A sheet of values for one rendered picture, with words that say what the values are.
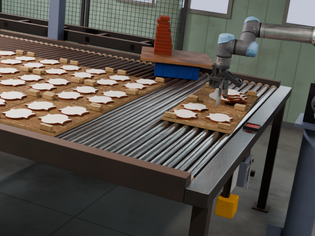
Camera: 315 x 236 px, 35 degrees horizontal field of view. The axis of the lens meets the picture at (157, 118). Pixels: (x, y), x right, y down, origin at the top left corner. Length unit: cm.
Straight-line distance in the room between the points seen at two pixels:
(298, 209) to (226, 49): 117
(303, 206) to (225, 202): 101
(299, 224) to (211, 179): 142
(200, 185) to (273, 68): 422
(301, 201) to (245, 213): 70
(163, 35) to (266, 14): 251
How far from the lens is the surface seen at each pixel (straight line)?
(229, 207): 219
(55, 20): 431
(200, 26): 605
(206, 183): 178
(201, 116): 249
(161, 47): 352
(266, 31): 251
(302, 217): 315
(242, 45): 244
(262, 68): 591
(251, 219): 364
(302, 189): 309
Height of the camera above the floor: 162
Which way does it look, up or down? 17 degrees down
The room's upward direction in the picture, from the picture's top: 7 degrees clockwise
